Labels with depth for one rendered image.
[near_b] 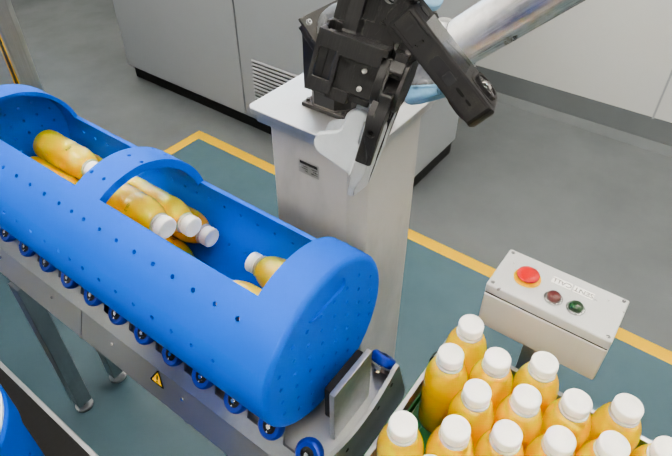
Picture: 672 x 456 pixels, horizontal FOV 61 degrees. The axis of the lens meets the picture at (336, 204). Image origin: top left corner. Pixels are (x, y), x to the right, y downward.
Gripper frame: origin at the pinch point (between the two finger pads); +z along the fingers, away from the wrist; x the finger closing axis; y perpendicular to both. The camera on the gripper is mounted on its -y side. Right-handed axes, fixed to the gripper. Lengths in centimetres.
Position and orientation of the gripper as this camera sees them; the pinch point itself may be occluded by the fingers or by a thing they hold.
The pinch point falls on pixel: (361, 185)
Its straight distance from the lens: 55.2
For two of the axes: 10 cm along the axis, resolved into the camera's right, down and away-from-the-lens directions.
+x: -2.9, 4.1, -8.7
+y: -9.2, -3.8, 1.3
